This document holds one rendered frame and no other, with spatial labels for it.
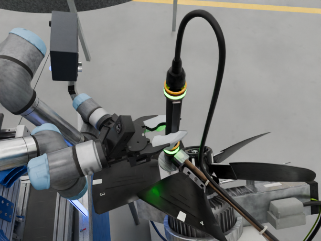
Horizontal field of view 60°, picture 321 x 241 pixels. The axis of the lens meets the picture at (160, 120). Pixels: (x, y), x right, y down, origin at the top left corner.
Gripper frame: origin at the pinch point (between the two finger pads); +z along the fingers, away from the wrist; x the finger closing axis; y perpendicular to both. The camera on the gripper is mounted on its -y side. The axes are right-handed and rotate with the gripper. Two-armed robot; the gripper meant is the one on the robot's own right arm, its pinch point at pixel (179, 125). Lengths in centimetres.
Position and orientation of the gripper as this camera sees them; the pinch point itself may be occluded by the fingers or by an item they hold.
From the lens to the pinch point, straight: 66.7
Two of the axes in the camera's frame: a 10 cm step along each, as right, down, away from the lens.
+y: 0.1, 5.2, 8.6
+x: 3.3, 8.1, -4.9
